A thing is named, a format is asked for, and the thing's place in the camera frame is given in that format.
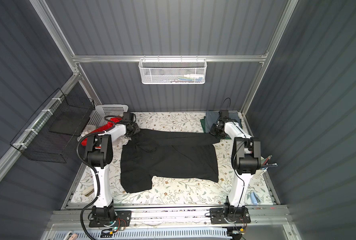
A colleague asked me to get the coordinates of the black t-shirt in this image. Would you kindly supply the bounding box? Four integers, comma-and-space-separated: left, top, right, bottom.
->
120, 129, 220, 193

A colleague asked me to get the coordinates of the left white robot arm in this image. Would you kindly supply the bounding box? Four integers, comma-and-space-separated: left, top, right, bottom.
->
79, 112, 140, 208

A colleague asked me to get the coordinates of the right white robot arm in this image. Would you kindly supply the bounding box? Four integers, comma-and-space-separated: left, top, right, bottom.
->
210, 110, 261, 208

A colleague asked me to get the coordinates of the folded grey-blue t-shirt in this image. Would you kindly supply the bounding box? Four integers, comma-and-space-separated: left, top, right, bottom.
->
204, 111, 242, 133

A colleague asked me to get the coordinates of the red t-shirt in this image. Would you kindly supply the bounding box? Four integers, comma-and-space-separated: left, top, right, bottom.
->
91, 118, 126, 142

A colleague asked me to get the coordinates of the white plastic laundry basket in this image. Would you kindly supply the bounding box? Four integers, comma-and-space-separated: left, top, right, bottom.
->
83, 104, 128, 132

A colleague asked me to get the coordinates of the white cloth in basket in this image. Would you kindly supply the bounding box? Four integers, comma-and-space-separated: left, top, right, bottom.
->
80, 125, 96, 137

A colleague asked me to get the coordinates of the white pen cup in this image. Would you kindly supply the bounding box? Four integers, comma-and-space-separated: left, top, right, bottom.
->
260, 155, 278, 171

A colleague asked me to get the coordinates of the floral table mat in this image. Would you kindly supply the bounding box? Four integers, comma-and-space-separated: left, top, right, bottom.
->
71, 111, 275, 206

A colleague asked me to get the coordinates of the light blue small object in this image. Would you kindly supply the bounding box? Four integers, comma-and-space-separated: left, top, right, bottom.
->
249, 192, 261, 205

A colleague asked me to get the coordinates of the beige small block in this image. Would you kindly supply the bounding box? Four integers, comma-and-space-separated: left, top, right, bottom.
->
82, 186, 94, 197

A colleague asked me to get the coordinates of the white wire wall basket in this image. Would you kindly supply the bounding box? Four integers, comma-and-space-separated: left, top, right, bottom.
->
138, 58, 208, 85

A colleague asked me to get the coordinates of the black wire wall basket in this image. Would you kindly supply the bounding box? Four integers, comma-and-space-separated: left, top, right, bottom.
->
10, 92, 95, 164

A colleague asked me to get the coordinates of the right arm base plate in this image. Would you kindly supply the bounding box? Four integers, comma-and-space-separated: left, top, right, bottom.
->
210, 206, 251, 225

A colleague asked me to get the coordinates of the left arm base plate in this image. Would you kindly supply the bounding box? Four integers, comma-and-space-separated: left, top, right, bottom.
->
88, 211, 132, 228

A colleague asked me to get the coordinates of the white slotted cable duct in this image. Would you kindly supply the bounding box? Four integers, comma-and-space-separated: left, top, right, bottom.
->
54, 227, 234, 240

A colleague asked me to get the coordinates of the aluminium front rail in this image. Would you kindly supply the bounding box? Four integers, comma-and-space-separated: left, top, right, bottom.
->
45, 205, 294, 230

